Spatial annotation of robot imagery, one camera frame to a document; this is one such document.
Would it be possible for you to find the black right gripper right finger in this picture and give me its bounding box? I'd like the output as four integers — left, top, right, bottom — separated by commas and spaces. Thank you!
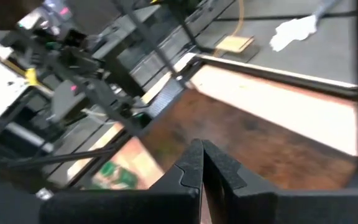
203, 140, 358, 224

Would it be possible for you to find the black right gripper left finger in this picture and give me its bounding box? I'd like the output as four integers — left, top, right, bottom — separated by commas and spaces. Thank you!
39, 139, 204, 224

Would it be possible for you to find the green-lid spice jar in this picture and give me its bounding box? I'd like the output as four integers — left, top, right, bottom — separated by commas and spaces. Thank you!
91, 136, 164, 190

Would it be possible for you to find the black metal wooden shelf rack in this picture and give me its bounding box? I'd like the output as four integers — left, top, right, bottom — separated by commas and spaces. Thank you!
0, 0, 358, 191

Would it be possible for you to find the black-framed metal grater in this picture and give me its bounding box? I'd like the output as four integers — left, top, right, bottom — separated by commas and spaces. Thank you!
147, 79, 185, 118

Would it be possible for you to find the black aluminium rig frame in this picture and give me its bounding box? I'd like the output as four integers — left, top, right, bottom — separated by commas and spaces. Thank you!
0, 52, 358, 187

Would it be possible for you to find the small wooden wire-frame stand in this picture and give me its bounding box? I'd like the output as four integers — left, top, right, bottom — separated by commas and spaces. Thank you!
214, 34, 256, 54

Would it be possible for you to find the yellow cable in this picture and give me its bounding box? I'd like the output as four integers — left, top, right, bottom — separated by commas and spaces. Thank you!
233, 0, 245, 37

